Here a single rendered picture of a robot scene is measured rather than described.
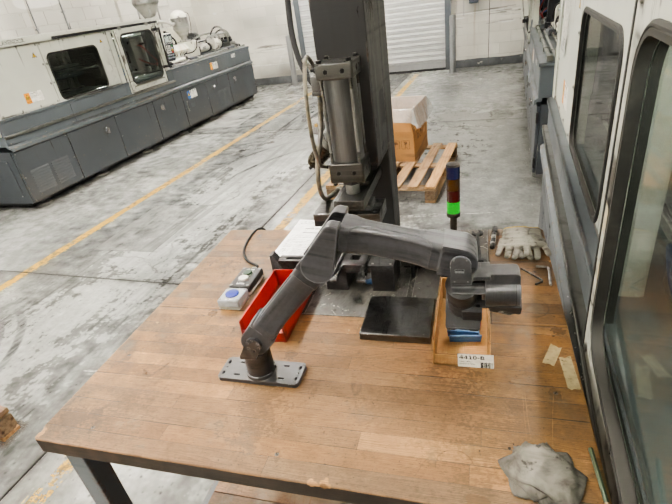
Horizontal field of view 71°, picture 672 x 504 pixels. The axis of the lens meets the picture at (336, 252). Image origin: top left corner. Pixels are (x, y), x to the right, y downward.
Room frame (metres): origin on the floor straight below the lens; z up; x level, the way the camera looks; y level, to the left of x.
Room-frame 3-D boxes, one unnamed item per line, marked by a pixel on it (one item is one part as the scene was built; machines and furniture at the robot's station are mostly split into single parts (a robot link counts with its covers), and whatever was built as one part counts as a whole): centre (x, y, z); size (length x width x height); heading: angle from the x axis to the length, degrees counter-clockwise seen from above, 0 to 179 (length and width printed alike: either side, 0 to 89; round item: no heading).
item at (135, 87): (7.19, 2.21, 1.21); 0.86 x 0.10 x 0.79; 158
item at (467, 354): (0.88, -0.28, 0.93); 0.25 x 0.13 x 0.08; 161
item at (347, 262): (1.16, -0.07, 0.98); 0.20 x 0.10 x 0.01; 71
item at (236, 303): (1.15, 0.31, 0.90); 0.07 x 0.07 x 0.06; 71
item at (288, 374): (0.83, 0.21, 0.94); 0.20 x 0.07 x 0.08; 71
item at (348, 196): (1.23, -0.08, 1.22); 0.26 x 0.18 x 0.30; 161
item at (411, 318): (0.95, -0.13, 0.91); 0.17 x 0.16 x 0.02; 71
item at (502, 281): (0.69, -0.26, 1.18); 0.12 x 0.09 x 0.12; 72
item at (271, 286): (1.07, 0.17, 0.93); 0.25 x 0.12 x 0.06; 161
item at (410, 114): (4.63, -0.80, 0.40); 0.67 x 0.60 x 0.50; 153
